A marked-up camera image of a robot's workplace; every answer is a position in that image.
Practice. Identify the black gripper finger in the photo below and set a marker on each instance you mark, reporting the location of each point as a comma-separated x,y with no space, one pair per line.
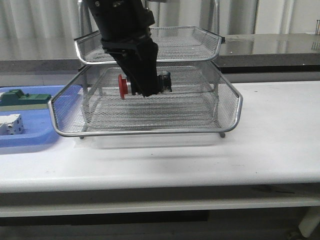
148,79
129,62

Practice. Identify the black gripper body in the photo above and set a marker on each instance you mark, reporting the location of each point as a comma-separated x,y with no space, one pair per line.
124,25

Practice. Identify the red emergency stop button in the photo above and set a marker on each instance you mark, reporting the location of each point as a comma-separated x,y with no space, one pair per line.
128,88

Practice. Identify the silver mesh tray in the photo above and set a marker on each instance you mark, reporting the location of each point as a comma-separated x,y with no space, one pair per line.
153,113
96,81
175,44

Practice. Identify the blue plastic tray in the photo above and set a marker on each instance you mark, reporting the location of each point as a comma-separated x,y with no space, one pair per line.
38,133

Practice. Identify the green electrical component block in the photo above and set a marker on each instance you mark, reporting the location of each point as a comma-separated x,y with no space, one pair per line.
17,100

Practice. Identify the grey stone counter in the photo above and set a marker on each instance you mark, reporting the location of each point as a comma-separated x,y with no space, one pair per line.
244,53

